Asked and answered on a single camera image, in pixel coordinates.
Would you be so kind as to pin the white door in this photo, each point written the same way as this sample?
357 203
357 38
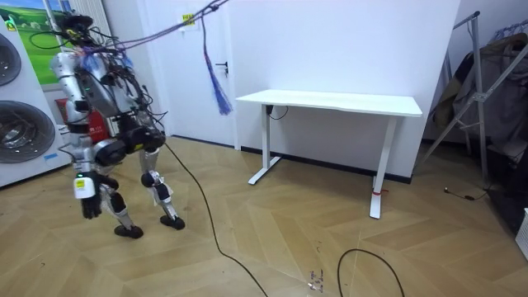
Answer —
185 82

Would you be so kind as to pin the yellow door label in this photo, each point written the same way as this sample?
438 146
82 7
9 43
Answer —
188 19

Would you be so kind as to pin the red box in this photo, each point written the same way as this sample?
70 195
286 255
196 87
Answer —
99 128

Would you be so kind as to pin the robot body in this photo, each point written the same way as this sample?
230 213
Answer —
103 95

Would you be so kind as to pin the robot legs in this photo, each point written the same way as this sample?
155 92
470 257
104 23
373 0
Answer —
158 191

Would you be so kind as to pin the white radiator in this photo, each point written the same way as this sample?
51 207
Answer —
92 12

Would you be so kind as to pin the white standing desk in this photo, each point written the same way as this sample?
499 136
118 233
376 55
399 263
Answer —
330 101

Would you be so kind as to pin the grey metal clothes rack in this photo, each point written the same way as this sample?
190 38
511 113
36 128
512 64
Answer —
478 82

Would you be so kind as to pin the red tape strip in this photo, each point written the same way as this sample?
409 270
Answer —
376 192

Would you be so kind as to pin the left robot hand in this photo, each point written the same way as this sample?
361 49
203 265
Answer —
86 187

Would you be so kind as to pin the green landscape wall poster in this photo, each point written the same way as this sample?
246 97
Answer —
41 57

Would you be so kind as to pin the brown hanging garment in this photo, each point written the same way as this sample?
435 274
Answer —
447 99

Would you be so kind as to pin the white washing machine tower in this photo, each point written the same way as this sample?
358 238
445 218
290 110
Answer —
37 90

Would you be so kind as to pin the white ribbed appliance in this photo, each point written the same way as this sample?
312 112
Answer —
524 235

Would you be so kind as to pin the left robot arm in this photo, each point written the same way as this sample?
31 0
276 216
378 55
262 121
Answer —
68 86

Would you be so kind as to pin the grey hanging garment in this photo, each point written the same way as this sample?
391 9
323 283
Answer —
507 107

